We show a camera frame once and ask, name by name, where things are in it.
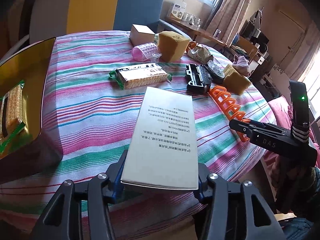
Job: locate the large white carton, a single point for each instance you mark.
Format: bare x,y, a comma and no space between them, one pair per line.
163,150

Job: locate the black universal charger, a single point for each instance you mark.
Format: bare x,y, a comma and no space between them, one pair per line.
216,73

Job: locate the wooden side table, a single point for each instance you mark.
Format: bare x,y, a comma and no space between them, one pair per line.
194,31

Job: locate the striped tablecloth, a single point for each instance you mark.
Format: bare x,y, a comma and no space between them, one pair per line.
96,119

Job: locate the tricolour armchair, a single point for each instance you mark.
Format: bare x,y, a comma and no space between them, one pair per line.
43,19

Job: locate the orange plastic rack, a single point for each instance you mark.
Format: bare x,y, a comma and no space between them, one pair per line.
227,104

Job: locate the crumpled snack bag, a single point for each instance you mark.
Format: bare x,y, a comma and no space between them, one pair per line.
199,52

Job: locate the gold maroon gift box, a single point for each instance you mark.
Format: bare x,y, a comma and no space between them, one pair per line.
27,146

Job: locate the pink hair roller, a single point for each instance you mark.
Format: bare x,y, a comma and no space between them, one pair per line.
146,52

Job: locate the cracker pack green ends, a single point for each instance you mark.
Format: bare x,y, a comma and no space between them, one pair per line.
12,115

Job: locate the white product box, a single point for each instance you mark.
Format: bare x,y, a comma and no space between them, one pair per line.
176,10

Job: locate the large yellow sponge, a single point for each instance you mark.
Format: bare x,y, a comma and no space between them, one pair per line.
172,45

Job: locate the small white box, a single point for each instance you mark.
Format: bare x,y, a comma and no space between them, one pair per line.
141,34

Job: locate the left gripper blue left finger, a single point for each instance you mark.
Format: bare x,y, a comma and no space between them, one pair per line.
104,189

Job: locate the black clip tool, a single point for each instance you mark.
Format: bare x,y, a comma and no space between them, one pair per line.
198,79

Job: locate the small yellow sponge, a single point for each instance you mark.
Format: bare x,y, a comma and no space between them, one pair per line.
234,81

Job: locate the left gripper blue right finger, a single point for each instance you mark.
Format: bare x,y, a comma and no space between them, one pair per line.
213,192

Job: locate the pink curtain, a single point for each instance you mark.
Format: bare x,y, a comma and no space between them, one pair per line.
228,18

